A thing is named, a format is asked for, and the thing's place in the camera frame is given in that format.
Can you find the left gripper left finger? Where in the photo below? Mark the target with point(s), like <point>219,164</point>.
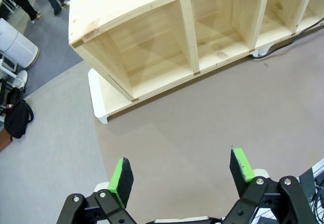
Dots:
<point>119,183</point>

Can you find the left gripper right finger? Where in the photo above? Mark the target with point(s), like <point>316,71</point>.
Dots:
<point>253,196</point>

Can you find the black backpack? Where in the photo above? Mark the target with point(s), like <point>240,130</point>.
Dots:
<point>17,120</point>

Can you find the brown cardboard box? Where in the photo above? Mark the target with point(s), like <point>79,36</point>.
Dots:
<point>3,139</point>

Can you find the white stand base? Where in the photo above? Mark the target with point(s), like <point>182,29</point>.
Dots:
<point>21,77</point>

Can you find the white cylindrical air purifier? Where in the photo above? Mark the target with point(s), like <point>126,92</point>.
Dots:
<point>15,44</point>

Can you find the four-compartment pine wood shelf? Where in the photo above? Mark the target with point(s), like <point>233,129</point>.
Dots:
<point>126,1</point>

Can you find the person in black clothes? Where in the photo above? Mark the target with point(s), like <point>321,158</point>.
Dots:
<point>25,1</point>

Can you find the aluminium frame profile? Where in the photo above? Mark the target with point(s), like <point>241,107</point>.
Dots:
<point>317,168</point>

